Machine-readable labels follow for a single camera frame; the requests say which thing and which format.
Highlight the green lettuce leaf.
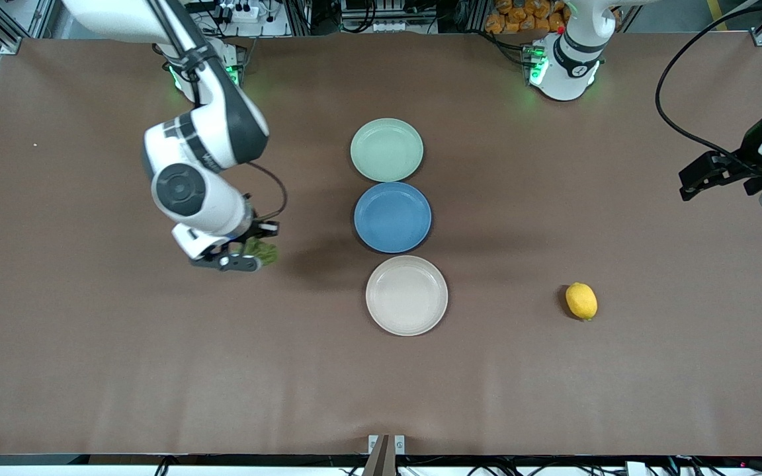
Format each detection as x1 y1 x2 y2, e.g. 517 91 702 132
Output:
241 238 280 269

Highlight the yellow lemon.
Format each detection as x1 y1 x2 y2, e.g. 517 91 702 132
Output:
565 282 599 322

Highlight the blue round plate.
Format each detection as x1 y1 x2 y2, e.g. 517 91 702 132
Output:
353 181 433 255

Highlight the pale green round plate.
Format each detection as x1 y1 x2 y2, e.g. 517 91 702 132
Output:
350 118 425 183

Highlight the beige round plate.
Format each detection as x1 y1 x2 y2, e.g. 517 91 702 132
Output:
365 255 449 337

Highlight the white power strip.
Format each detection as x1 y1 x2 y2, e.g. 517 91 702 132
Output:
218 1 262 24

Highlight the bag of oranges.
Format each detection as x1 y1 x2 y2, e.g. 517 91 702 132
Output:
484 0 571 36

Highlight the metal equipment rack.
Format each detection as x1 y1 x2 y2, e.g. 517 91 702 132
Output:
302 0 482 36

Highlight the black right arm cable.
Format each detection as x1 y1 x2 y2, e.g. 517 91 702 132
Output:
146 0 288 223

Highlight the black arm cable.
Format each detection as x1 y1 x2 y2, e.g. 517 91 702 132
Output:
655 0 762 175
146 0 288 223

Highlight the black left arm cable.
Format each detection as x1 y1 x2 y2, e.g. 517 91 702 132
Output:
655 0 762 175

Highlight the black base cable bundle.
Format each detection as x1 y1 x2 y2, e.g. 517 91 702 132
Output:
483 29 533 67

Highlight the grey metal table bracket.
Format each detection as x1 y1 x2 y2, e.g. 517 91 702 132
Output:
362 434 407 476

